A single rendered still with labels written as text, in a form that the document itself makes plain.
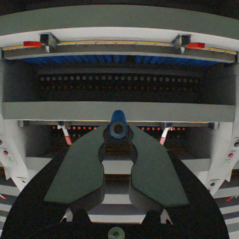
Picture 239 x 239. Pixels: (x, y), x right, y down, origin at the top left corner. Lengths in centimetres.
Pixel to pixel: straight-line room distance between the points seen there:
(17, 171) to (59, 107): 31
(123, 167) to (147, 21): 37
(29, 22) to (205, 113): 43
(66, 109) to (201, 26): 33
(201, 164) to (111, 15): 47
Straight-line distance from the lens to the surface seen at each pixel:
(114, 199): 59
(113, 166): 43
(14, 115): 41
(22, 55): 39
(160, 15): 30
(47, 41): 34
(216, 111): 40
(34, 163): 51
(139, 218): 77
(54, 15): 31
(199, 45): 25
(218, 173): 57
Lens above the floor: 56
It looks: 30 degrees up
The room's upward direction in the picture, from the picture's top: 179 degrees counter-clockwise
